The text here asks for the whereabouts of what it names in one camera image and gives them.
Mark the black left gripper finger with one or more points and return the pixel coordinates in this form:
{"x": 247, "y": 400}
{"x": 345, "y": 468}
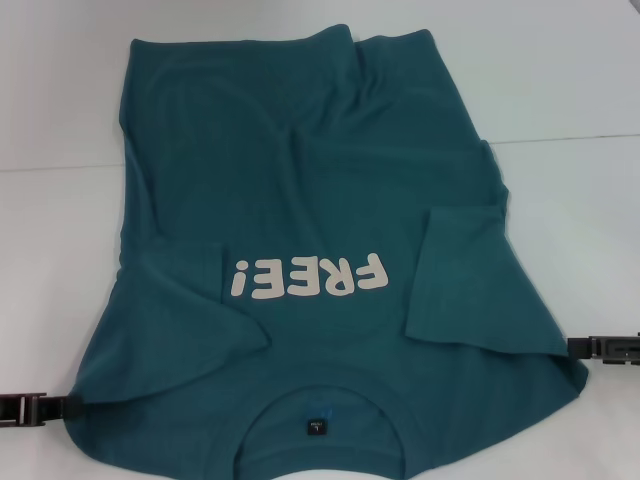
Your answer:
{"x": 40, "y": 409}

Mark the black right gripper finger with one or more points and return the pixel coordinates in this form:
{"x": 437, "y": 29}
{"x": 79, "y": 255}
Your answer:
{"x": 605, "y": 349}

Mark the teal t-shirt with FREE print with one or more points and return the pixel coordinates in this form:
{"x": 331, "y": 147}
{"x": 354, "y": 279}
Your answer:
{"x": 310, "y": 175}

